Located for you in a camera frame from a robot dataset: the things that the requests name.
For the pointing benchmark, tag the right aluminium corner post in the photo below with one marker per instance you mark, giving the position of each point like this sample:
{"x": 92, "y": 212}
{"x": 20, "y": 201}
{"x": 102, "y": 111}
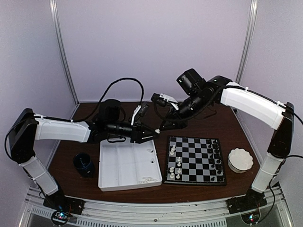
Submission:
{"x": 248, "y": 39}

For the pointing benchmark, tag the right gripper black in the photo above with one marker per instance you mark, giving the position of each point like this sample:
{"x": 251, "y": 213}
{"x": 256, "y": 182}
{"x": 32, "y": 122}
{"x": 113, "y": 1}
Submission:
{"x": 178, "y": 121}

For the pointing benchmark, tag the left aluminium corner post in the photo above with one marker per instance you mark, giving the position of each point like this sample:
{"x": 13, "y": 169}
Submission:
{"x": 62, "y": 52}

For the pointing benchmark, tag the aluminium front rail frame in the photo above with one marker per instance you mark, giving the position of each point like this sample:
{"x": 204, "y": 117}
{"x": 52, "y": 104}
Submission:
{"x": 213, "y": 213}

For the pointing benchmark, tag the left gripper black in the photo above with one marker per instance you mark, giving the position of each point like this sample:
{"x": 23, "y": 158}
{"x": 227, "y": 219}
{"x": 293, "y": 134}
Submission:
{"x": 139, "y": 127}

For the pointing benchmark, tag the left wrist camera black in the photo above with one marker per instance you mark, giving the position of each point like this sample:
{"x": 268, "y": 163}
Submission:
{"x": 109, "y": 111}

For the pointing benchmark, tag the white scalloped bowl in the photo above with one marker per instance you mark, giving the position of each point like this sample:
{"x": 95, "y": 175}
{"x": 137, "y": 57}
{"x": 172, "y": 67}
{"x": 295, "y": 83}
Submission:
{"x": 240, "y": 160}

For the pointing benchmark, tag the white piece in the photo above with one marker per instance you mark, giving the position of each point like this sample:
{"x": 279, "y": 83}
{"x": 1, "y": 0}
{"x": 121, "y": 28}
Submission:
{"x": 172, "y": 151}

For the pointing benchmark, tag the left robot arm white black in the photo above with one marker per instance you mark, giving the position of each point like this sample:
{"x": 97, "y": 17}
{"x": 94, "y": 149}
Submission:
{"x": 31, "y": 127}

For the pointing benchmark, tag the dark blue mug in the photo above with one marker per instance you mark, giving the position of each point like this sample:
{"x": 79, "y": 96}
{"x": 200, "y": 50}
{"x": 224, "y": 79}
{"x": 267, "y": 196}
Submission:
{"x": 84, "y": 165}

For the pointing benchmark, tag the white plastic compartment tray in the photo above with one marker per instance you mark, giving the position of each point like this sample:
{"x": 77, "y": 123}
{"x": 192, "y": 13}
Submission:
{"x": 126, "y": 166}

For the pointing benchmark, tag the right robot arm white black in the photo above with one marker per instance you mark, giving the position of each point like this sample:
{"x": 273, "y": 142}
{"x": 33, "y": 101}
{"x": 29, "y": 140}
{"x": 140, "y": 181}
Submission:
{"x": 221, "y": 90}

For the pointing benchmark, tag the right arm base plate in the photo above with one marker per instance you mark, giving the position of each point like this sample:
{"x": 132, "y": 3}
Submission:
{"x": 244, "y": 203}

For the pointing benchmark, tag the black white chess board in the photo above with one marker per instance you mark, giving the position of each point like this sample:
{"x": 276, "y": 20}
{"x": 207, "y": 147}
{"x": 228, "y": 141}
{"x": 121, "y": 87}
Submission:
{"x": 202, "y": 162}

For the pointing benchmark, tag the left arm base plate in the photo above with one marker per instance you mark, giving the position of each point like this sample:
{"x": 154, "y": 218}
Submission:
{"x": 59, "y": 202}

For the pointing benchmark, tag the aluminium corner post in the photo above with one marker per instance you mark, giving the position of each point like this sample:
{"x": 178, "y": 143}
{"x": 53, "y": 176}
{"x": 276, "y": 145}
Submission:
{"x": 62, "y": 52}
{"x": 248, "y": 39}

